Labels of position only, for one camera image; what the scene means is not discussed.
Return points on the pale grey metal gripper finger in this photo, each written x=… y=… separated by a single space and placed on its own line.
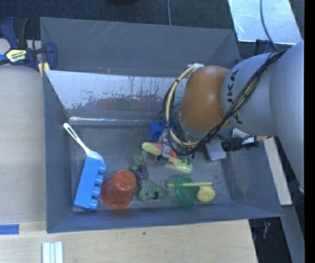
x=166 y=149

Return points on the yellow and red toy food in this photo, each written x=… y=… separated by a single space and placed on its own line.
x=151 y=148

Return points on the blue toy piece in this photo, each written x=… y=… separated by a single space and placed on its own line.
x=155 y=129

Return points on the yellow plastic straw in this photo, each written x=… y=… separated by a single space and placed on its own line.
x=192 y=184

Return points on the green toy figure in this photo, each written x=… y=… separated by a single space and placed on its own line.
x=146 y=188

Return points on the green clear plastic cup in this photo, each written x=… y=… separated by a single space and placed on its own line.
x=184 y=194

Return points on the yellow round toy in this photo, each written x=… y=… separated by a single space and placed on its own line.
x=206 y=194

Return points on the orange plastic cup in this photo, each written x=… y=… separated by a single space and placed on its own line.
x=119 y=189

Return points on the white plastic fork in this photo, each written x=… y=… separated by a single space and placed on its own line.
x=87 y=148

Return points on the blue toy building block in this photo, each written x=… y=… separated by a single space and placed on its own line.
x=88 y=182

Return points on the grey metal bin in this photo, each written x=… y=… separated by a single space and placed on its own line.
x=135 y=51

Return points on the black cylinder on white bracket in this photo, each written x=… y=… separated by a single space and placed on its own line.
x=236 y=145

